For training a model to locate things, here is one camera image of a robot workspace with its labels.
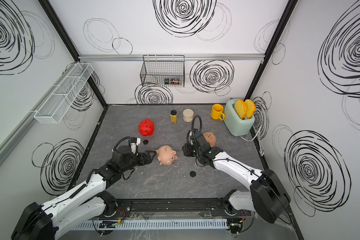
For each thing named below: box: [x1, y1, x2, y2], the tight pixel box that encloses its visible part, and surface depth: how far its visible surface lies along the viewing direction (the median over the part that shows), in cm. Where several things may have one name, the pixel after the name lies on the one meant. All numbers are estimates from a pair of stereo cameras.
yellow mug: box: [210, 103, 225, 121], surface depth 110 cm
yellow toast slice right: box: [244, 99, 257, 119], surface depth 92 cm
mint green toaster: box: [224, 98, 255, 137], surface depth 98 cm
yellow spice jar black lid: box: [170, 109, 178, 124], surface depth 105 cm
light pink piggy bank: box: [156, 145, 179, 166], surface depth 86 cm
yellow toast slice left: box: [234, 99, 247, 120], surface depth 93 cm
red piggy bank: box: [138, 118, 155, 137], surface depth 98 cm
